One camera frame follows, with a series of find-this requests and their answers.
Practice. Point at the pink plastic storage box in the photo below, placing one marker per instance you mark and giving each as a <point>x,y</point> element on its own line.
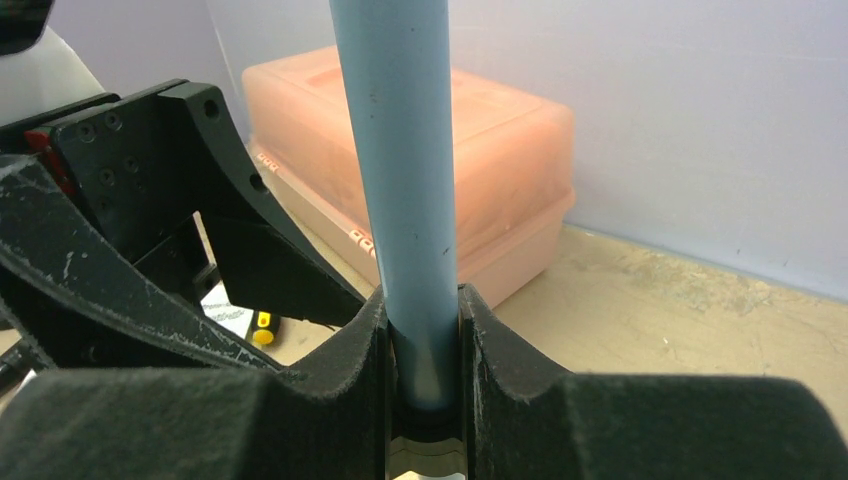
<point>513,168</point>

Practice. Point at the light blue music stand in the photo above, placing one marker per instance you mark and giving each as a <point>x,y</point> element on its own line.
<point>395,62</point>

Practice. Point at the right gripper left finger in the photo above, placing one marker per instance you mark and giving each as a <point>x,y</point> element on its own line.
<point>325,417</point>

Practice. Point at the white sheet music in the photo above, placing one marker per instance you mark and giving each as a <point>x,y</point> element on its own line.
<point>234,319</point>

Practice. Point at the black yellow screwdriver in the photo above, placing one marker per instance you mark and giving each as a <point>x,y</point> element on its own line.
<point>264,328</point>

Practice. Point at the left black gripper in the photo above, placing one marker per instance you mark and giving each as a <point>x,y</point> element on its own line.
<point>101,260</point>

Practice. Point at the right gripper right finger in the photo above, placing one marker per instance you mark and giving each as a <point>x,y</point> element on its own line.
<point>527,417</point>

